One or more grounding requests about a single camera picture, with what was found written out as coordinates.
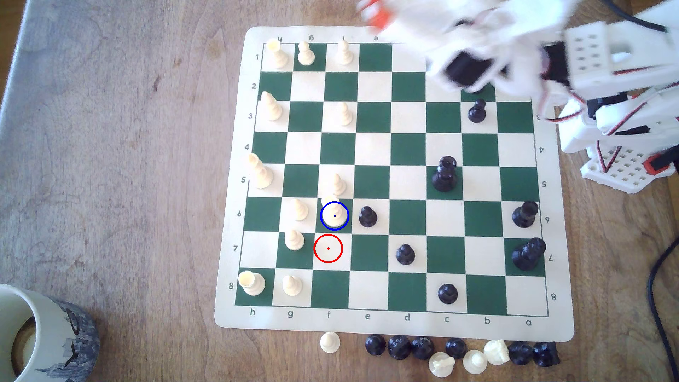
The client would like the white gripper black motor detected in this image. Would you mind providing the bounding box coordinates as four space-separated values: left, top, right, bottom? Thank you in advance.
356 0 538 95

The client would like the white chess queen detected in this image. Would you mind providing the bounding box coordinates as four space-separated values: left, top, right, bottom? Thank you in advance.
324 197 349 229

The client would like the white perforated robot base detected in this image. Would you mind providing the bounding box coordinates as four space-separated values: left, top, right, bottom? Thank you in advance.
580 146 677 194

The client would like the white chess rook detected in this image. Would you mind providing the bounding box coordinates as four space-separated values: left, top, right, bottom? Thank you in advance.
265 38 290 70
238 270 266 297

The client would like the white chess bishop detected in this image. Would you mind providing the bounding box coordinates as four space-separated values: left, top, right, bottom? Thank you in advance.
260 91 283 121

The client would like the green and cream chess mat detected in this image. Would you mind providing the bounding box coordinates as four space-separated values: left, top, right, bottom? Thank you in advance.
214 25 575 343

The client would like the black chess queen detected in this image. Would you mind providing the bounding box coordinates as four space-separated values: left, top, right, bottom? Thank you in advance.
431 155 458 193

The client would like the white chess king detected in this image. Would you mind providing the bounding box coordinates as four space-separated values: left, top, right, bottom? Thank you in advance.
247 153 274 190

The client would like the black chess bishop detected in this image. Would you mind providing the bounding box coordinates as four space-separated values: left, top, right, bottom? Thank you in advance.
512 201 540 229

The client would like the black chess king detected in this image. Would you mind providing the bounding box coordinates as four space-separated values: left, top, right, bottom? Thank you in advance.
511 237 547 272

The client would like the black chess piece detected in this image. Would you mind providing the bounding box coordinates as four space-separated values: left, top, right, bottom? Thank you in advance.
387 335 412 360
509 341 534 366

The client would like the red clamp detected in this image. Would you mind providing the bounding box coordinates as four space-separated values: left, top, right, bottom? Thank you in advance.
643 153 674 176

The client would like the white mug with skyline print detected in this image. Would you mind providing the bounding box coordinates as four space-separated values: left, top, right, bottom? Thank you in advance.
0 283 100 382

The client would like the black camera cable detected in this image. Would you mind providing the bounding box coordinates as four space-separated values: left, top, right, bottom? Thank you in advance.
604 0 670 34

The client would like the red white black servo wire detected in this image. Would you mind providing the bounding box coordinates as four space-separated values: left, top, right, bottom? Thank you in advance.
594 139 622 172
546 85 679 137

